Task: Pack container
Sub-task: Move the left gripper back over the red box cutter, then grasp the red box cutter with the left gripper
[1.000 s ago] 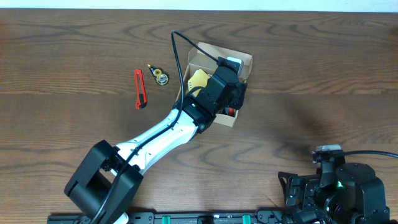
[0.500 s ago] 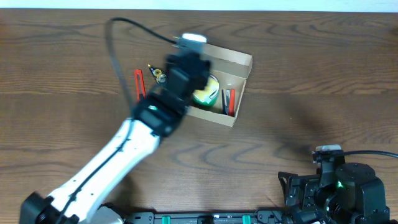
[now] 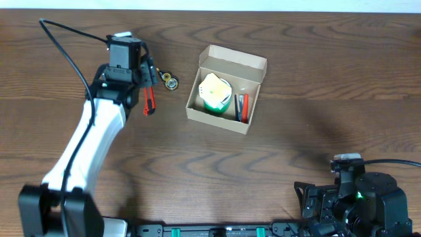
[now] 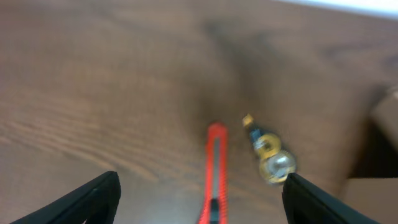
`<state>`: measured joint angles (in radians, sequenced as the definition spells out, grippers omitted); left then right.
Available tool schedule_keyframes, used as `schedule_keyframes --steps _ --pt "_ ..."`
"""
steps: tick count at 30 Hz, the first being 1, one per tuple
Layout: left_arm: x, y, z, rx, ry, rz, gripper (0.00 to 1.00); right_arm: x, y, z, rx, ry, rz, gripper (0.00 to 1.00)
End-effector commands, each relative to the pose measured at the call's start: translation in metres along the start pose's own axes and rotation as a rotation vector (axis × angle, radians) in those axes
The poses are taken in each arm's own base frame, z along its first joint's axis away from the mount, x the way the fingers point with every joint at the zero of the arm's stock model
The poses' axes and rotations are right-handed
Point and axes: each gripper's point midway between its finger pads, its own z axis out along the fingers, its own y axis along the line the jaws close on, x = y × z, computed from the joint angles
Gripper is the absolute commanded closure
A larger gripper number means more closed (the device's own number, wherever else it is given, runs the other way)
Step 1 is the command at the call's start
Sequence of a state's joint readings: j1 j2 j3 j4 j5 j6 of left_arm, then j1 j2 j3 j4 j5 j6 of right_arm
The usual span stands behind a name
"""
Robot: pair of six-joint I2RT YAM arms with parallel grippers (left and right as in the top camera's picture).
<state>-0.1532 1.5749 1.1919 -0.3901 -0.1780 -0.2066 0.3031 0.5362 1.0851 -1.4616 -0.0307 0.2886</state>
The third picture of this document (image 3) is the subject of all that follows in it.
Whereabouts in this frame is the red utility knife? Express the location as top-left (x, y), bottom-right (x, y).
top-left (143, 87), bottom-right (156, 116)

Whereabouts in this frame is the yellow sticky note pad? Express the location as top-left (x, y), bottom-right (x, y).
top-left (199, 73), bottom-right (230, 107)

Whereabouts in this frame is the red black stapler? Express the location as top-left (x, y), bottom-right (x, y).
top-left (234, 94), bottom-right (249, 123)

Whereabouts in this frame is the white tape roll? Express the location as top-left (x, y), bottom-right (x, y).
top-left (221, 78), bottom-right (232, 105)

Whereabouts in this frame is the green tape roll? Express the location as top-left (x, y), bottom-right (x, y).
top-left (204, 100), bottom-right (231, 115)

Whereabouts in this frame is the brown cardboard box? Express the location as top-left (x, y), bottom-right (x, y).
top-left (186, 45), bottom-right (267, 134)

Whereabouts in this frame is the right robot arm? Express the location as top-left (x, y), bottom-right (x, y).
top-left (294, 158), bottom-right (414, 237)

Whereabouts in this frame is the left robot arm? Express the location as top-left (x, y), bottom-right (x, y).
top-left (18, 32), bottom-right (159, 236)

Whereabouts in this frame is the correction tape dispenser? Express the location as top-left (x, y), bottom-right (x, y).
top-left (157, 68), bottom-right (179, 91)

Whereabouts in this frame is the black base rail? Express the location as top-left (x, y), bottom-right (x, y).
top-left (126, 223), bottom-right (302, 237)

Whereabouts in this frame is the left black cable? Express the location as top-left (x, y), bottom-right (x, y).
top-left (38, 18), bottom-right (111, 237)

